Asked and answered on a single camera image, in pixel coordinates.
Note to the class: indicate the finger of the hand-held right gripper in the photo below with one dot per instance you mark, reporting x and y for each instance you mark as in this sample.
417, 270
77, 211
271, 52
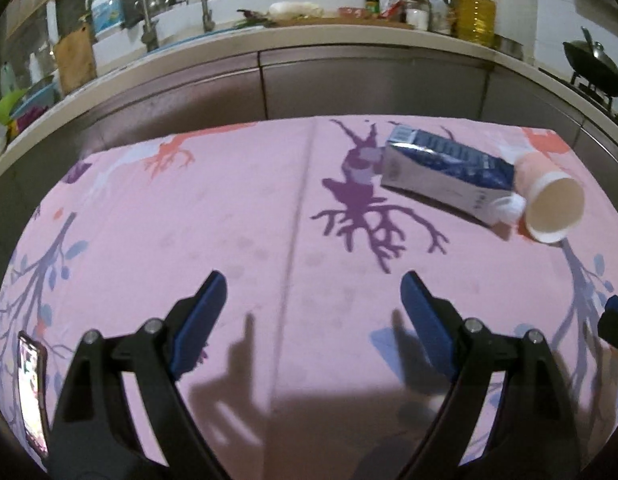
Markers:
616, 322

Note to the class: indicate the green plastic bowl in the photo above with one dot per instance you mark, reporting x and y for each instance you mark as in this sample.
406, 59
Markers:
6, 105

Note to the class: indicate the blue and white milk carton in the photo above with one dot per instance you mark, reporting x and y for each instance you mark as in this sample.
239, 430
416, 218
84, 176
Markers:
439, 170

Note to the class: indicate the blue detergent jug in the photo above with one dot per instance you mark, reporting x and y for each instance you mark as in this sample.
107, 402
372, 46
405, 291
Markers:
108, 10

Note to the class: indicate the upright wooden cutting board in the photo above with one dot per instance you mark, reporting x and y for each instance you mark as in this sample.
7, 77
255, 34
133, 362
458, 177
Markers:
75, 60

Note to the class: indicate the pink paper cup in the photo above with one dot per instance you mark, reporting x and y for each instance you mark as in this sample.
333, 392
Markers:
554, 205

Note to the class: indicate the yellow cooking oil bottle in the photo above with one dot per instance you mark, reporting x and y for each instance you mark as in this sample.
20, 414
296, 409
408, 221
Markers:
476, 15

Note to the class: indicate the grey kitchen cabinet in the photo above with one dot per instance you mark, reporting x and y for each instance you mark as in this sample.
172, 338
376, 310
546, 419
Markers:
369, 85

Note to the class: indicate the blue plastic basin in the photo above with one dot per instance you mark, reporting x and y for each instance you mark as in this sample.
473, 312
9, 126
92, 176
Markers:
36, 97

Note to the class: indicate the tall steel faucet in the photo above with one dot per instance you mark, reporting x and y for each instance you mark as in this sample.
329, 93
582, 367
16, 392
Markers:
145, 15

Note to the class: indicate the flat wooden cutting board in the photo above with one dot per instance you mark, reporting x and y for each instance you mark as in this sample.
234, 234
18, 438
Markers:
339, 21

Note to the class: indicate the smartphone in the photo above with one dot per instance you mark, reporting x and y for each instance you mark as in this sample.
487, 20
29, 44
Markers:
31, 395

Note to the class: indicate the black wok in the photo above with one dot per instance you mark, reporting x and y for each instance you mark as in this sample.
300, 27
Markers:
591, 67

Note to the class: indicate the curved steel faucet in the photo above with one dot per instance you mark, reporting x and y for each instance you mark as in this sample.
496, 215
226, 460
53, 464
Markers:
205, 5

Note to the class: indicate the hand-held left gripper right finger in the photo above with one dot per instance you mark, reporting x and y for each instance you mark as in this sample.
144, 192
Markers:
424, 315

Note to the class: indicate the pink printed tablecloth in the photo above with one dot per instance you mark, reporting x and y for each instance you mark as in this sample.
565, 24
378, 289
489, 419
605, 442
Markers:
239, 210

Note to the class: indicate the white radish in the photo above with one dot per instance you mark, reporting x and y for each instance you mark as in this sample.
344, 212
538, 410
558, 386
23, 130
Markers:
294, 10

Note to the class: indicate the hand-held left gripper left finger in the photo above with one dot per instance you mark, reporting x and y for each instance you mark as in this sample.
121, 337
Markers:
204, 310

